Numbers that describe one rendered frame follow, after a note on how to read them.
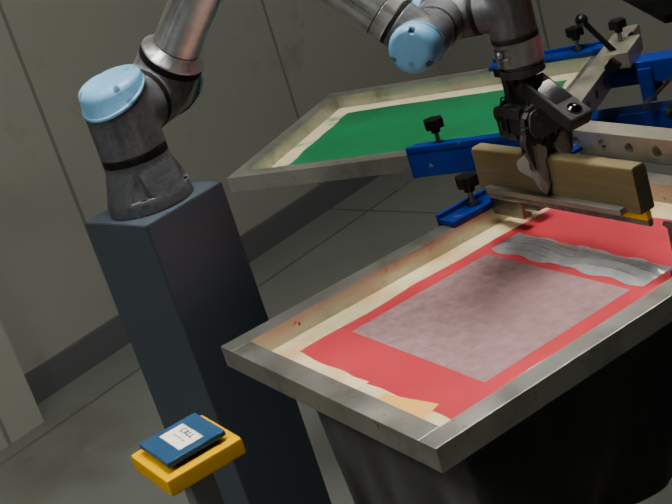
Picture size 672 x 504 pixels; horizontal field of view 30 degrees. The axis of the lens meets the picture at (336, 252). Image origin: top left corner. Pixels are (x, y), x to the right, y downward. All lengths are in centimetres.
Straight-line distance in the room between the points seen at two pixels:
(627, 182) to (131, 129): 81
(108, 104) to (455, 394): 76
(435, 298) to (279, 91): 341
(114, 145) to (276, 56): 333
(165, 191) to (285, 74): 334
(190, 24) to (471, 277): 64
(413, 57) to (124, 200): 58
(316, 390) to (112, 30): 320
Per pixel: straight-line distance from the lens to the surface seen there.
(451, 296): 205
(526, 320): 191
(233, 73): 522
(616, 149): 235
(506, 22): 193
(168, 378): 225
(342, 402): 175
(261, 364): 194
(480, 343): 187
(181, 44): 216
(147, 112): 211
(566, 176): 198
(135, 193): 211
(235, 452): 183
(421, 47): 182
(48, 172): 466
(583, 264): 203
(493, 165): 211
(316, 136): 317
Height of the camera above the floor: 180
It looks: 21 degrees down
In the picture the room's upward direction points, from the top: 17 degrees counter-clockwise
